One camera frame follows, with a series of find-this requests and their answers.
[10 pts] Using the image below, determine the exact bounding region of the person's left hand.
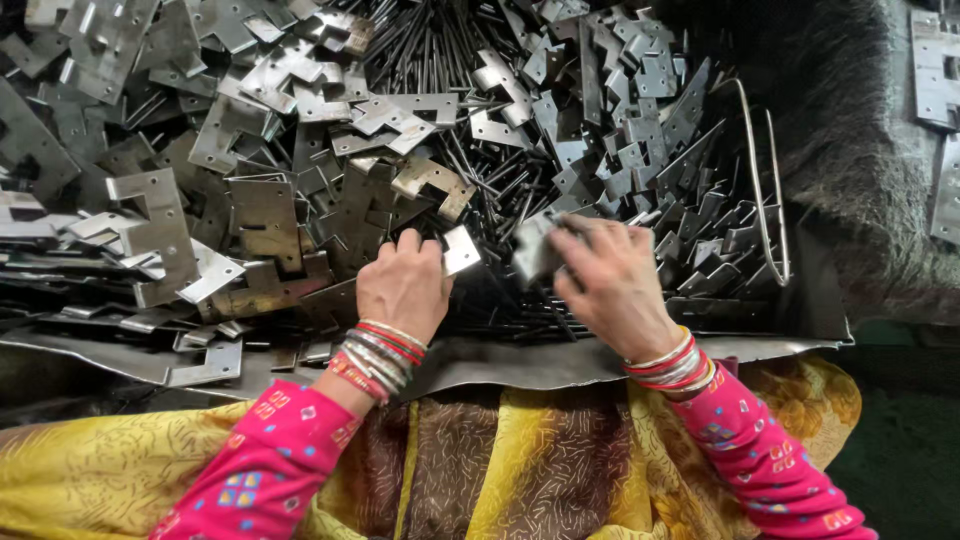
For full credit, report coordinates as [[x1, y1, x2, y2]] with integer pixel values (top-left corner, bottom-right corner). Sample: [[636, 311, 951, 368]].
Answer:
[[355, 228, 456, 346]]

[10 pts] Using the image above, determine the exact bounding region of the person's right hand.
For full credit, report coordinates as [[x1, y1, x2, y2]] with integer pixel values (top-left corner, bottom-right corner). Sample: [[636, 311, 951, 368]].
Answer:
[[546, 215, 684, 366]]

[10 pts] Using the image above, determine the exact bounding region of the small shiny hinge leaf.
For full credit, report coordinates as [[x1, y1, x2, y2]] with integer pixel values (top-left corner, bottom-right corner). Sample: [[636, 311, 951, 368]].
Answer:
[[441, 225, 483, 278]]

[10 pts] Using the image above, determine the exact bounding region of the small grey hinge leaf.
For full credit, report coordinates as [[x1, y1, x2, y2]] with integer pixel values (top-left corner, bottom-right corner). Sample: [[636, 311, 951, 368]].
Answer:
[[511, 211, 573, 288]]

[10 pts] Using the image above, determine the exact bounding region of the left wrist bangles stack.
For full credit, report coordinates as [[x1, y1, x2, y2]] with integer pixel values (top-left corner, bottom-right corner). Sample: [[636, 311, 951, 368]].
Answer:
[[325, 318, 429, 408]]

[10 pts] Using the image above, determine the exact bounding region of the wrist bangles stack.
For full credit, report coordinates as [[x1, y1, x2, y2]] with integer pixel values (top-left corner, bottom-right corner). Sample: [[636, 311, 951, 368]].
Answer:
[[621, 325, 720, 400], [325, 318, 429, 408]]

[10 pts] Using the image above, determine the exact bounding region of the dark sheet metal tray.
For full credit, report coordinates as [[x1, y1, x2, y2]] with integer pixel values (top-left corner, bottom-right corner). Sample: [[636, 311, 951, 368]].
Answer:
[[0, 225, 856, 403]]

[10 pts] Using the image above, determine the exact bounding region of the heap of thin metal pins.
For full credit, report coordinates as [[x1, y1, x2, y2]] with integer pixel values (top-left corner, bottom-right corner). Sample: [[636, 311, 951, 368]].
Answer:
[[330, 0, 601, 342]]

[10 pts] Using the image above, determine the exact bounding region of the heap of large hinge plates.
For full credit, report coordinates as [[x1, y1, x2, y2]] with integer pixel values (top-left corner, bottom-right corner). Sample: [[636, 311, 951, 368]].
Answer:
[[0, 0, 481, 390]]

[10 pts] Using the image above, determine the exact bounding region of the yellow brown patterned sari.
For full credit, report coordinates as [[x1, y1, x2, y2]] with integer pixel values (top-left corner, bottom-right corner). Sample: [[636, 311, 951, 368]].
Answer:
[[0, 352, 864, 540]]

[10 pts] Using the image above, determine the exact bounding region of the heap of small hinge leaves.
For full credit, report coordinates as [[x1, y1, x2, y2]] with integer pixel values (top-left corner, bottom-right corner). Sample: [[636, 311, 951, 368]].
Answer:
[[468, 0, 785, 301]]

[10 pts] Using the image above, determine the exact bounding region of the right wrist bangles stack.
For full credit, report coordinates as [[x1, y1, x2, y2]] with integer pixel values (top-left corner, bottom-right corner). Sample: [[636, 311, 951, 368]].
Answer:
[[621, 325, 720, 400]]

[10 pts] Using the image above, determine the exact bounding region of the dark fuzzy sack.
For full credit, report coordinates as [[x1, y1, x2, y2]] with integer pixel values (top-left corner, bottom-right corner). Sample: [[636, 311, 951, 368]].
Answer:
[[652, 0, 960, 325]]

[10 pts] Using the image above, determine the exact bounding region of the stack of assembled steel hinges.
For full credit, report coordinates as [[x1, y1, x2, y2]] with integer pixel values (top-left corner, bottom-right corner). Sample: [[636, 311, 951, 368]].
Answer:
[[909, 6, 960, 247]]

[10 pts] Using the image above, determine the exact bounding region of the bent steel wire loop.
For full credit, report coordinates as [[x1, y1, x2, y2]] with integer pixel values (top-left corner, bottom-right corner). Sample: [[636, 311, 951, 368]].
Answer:
[[712, 77, 793, 288]]

